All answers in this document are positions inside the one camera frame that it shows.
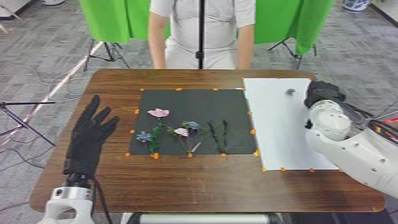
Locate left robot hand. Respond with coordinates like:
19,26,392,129
62,94,122,177

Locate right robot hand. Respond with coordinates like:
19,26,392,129
301,80,348,109

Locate dark mat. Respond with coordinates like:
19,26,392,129
127,88,261,157

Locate person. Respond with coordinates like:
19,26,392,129
147,0,257,71

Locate small blue flower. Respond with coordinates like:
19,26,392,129
134,130,154,144

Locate black tripod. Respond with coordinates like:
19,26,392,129
81,39,131,72
264,35,321,70
0,100,58,148

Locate large pink flower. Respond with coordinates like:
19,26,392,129
145,107,172,155

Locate white sheet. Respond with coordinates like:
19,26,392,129
241,77,341,172

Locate small pink flower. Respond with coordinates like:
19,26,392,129
166,126,195,155

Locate blue and white vase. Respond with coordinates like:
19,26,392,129
341,0,374,14

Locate black stand pole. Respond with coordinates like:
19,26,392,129
195,0,207,70

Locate pale grey bar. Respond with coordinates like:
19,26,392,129
126,213,287,224

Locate black cable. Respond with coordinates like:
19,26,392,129
86,177,115,224

